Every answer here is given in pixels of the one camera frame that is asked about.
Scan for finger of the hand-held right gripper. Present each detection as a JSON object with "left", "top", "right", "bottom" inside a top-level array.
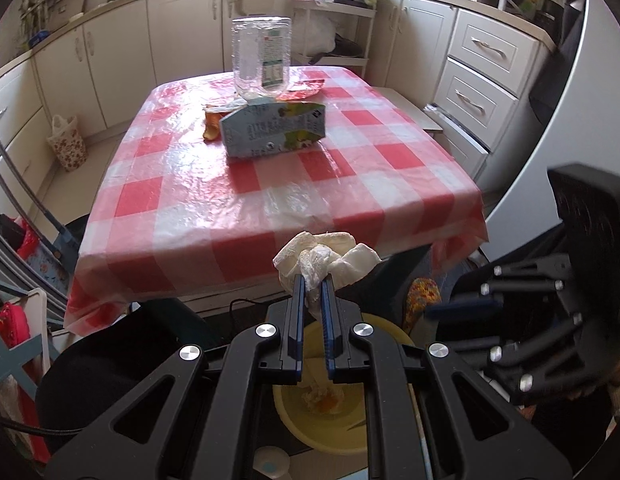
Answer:
[
  {"left": 430, "top": 311, "right": 587, "bottom": 398},
  {"left": 424, "top": 255, "right": 574, "bottom": 320}
]

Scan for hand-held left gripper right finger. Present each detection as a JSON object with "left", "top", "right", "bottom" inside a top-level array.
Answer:
[{"left": 320, "top": 274, "right": 574, "bottom": 480}]

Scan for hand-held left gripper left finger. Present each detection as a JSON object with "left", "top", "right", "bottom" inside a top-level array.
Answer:
[{"left": 44, "top": 274, "right": 307, "bottom": 480}]

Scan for white paper tissue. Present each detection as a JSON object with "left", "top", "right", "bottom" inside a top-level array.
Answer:
[{"left": 272, "top": 231, "right": 384, "bottom": 321}]

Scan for yellow plastic basin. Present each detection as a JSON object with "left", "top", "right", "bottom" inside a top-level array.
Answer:
[{"left": 272, "top": 319, "right": 417, "bottom": 454}]

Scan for colourful floral cloth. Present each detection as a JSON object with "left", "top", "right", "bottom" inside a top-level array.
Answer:
[{"left": 402, "top": 277, "right": 442, "bottom": 337}]

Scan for pale food scraps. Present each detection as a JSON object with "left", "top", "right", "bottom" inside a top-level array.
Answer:
[{"left": 301, "top": 385, "right": 345, "bottom": 415}]

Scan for white refrigerator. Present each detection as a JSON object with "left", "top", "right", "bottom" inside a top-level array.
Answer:
[{"left": 477, "top": 0, "right": 620, "bottom": 291}]

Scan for red checked plastic tablecloth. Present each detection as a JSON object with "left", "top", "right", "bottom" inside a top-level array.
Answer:
[{"left": 64, "top": 66, "right": 489, "bottom": 334}]

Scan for white round lid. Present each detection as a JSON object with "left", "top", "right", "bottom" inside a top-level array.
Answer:
[{"left": 252, "top": 447, "right": 292, "bottom": 480}]

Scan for grey-blue drink carton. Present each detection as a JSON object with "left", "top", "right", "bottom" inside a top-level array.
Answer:
[{"left": 218, "top": 99, "right": 327, "bottom": 160}]

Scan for black rounded object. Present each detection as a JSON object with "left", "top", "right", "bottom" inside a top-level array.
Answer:
[{"left": 35, "top": 304, "right": 232, "bottom": 458}]

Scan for orange elongated fruit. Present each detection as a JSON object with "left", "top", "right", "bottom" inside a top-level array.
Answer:
[{"left": 203, "top": 103, "right": 251, "bottom": 144}]

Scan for white low stool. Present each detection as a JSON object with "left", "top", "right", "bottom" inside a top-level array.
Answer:
[{"left": 374, "top": 86, "right": 444, "bottom": 134}]

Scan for cream drawer cabinet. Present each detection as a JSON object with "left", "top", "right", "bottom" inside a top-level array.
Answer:
[{"left": 430, "top": 6, "right": 548, "bottom": 182}]

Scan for yellow plastic packet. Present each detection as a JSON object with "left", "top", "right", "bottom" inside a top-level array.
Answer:
[{"left": 280, "top": 79, "right": 327, "bottom": 103}]

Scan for blue dustpan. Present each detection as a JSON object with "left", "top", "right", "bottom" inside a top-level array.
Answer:
[{"left": 49, "top": 214, "right": 91, "bottom": 273}]

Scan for blue floral bag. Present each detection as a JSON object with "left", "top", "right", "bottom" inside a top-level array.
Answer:
[{"left": 26, "top": 245, "right": 77, "bottom": 302}]

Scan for clear plastic bottle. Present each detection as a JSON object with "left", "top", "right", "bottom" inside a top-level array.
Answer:
[{"left": 231, "top": 16, "right": 294, "bottom": 101}]

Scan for black frying pan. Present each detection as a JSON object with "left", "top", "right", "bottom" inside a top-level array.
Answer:
[{"left": 334, "top": 32, "right": 365, "bottom": 59}]

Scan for cream two-door cabinet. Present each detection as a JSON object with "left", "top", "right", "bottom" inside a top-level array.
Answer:
[{"left": 376, "top": 0, "right": 459, "bottom": 107}]

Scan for white plastic bag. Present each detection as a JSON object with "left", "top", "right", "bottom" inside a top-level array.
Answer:
[{"left": 295, "top": 10, "right": 337, "bottom": 56}]

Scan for cream cabinet with doors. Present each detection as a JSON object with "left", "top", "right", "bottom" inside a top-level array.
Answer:
[{"left": 32, "top": 0, "right": 302, "bottom": 137}]

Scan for red plastic bag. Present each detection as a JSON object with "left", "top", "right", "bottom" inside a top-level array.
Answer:
[{"left": 16, "top": 219, "right": 42, "bottom": 262}]

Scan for floral tote bag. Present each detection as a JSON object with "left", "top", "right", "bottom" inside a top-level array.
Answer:
[{"left": 46, "top": 114, "right": 89, "bottom": 172}]

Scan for white shelf rack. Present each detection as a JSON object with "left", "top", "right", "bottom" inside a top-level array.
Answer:
[{"left": 291, "top": 0, "right": 379, "bottom": 79}]

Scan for red cloth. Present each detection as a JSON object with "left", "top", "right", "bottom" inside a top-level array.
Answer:
[{"left": 0, "top": 302, "right": 32, "bottom": 357}]

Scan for cream cabinet with long drawers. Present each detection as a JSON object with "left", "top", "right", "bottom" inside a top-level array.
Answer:
[{"left": 0, "top": 55, "right": 58, "bottom": 221}]

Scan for hanging kitchen utensils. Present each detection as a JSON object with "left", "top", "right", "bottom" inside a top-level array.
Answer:
[{"left": 17, "top": 0, "right": 57, "bottom": 37}]

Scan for light blue frame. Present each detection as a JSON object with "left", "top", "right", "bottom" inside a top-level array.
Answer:
[{"left": 0, "top": 286, "right": 62, "bottom": 397}]

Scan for black cable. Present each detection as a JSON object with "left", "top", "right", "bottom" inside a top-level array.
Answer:
[{"left": 0, "top": 395, "right": 58, "bottom": 437}]

